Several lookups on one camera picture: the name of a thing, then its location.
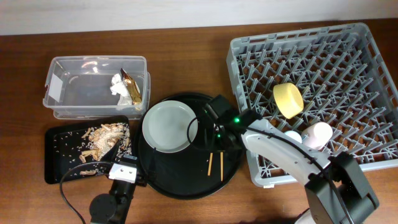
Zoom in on wooden chopstick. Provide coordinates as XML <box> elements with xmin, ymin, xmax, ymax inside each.
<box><xmin>220</xmin><ymin>152</ymin><xmax>224</xmax><ymax>182</ymax></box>
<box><xmin>207</xmin><ymin>152</ymin><xmax>213</xmax><ymax>176</ymax></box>

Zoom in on grey dishwasher rack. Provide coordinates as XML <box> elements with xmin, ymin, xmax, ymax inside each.
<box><xmin>226</xmin><ymin>23</ymin><xmax>397</xmax><ymax>171</ymax></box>

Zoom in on blue cup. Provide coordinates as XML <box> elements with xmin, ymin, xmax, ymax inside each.
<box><xmin>284</xmin><ymin>131</ymin><xmax>302</xmax><ymax>143</ymax></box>

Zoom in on grey plate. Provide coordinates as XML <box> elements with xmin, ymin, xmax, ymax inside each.
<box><xmin>142</xmin><ymin>100</ymin><xmax>198</xmax><ymax>153</ymax></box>

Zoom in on yellow bowl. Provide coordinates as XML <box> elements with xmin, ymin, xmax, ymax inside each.
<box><xmin>273</xmin><ymin>83</ymin><xmax>304</xmax><ymax>119</ymax></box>

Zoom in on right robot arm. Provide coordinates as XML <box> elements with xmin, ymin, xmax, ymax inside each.
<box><xmin>204</xmin><ymin>95</ymin><xmax>379</xmax><ymax>223</ymax></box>

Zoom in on pink cup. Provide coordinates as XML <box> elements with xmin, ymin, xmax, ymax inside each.
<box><xmin>301</xmin><ymin>122</ymin><xmax>333</xmax><ymax>151</ymax></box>

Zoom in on round black tray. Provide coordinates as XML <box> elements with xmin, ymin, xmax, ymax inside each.
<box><xmin>133</xmin><ymin>93</ymin><xmax>244</xmax><ymax>200</ymax></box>

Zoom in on food scraps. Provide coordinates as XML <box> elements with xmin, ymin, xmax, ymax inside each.
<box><xmin>69</xmin><ymin>123</ymin><xmax>132</xmax><ymax>179</ymax></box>

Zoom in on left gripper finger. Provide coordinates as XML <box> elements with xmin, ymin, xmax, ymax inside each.
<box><xmin>100</xmin><ymin>139</ymin><xmax>121</xmax><ymax>162</ymax></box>
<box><xmin>148</xmin><ymin>148</ymin><xmax>157</xmax><ymax>180</ymax></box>

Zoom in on clear plastic bin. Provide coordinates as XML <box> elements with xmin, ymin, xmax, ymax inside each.
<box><xmin>43</xmin><ymin>55</ymin><xmax>150</xmax><ymax>120</ymax></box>

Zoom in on black rectangular tray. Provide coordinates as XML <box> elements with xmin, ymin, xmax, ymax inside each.
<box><xmin>44</xmin><ymin>116</ymin><xmax>130</xmax><ymax>184</ymax></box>

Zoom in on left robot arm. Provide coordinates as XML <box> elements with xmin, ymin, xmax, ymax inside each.
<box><xmin>90</xmin><ymin>140</ymin><xmax>156</xmax><ymax>224</ymax></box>

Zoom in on gold snack wrapper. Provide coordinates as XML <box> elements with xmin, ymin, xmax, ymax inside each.
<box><xmin>121</xmin><ymin>68</ymin><xmax>142</xmax><ymax>105</ymax></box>

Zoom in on white tissue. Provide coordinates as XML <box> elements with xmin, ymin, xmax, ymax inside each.
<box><xmin>110</xmin><ymin>73</ymin><xmax>132</xmax><ymax>106</ymax></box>

